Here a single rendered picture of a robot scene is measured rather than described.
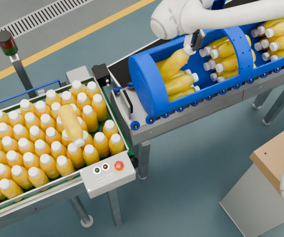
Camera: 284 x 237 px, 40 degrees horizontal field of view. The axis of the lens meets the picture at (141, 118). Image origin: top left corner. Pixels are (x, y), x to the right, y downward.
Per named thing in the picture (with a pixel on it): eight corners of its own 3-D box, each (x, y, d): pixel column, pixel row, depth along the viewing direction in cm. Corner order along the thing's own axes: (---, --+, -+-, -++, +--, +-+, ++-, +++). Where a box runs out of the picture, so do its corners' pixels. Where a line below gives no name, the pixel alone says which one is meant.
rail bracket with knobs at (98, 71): (113, 88, 192) (111, 77, 183) (99, 93, 191) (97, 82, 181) (105, 72, 196) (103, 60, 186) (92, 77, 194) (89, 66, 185)
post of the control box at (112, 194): (122, 224, 253) (115, 180, 162) (116, 226, 252) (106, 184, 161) (119, 218, 254) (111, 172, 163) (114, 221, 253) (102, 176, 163)
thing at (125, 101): (133, 118, 182) (133, 106, 171) (128, 120, 182) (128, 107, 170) (125, 100, 186) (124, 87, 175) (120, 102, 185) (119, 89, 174)
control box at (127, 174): (135, 179, 162) (135, 171, 153) (90, 199, 159) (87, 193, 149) (126, 158, 166) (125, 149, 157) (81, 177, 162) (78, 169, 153)
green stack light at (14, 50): (20, 53, 168) (16, 46, 164) (5, 58, 167) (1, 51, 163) (15, 42, 171) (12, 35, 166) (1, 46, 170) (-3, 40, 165)
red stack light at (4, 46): (16, 46, 164) (14, 40, 160) (1, 51, 163) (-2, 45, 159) (12, 35, 166) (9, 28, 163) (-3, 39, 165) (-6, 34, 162)
